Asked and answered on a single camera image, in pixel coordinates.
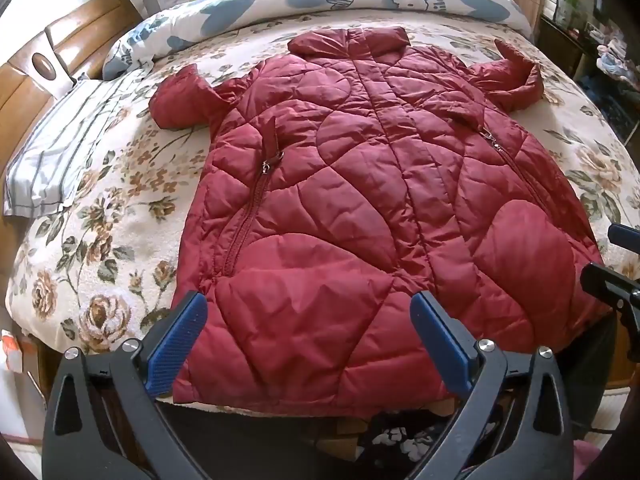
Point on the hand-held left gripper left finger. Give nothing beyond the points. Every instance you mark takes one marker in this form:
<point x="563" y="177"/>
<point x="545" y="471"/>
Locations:
<point x="176" y="345"/>

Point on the orange box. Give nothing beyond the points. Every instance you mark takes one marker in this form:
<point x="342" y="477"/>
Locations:
<point x="11" y="352"/>

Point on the floral bed blanket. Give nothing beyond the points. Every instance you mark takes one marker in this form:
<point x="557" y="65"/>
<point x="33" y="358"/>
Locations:
<point x="115" y="220"/>

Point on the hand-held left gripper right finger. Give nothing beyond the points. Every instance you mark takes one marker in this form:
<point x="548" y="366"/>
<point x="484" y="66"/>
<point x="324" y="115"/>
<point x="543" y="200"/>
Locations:
<point x="440" y="340"/>

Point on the grey striped pillow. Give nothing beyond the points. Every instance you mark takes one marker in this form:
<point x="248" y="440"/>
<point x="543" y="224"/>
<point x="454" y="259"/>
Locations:
<point x="65" y="145"/>

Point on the person's dark floral pants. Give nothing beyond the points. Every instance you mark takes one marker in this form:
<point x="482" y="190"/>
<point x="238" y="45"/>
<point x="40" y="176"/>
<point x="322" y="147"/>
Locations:
<point x="395" y="445"/>

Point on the wooden headboard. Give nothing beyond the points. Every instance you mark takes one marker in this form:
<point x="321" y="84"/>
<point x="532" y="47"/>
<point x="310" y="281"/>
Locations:
<point x="75" y="35"/>

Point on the shelf with small boxes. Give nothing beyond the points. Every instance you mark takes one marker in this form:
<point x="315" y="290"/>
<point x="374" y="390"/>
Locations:
<point x="570" y="2"/>

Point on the red quilted jacket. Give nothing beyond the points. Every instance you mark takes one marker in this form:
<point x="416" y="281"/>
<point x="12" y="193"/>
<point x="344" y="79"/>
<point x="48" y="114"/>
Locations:
<point x="360" y="200"/>

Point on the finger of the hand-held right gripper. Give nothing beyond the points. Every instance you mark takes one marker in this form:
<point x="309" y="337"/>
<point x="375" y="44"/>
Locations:
<point x="607" y="285"/>
<point x="625" y="236"/>

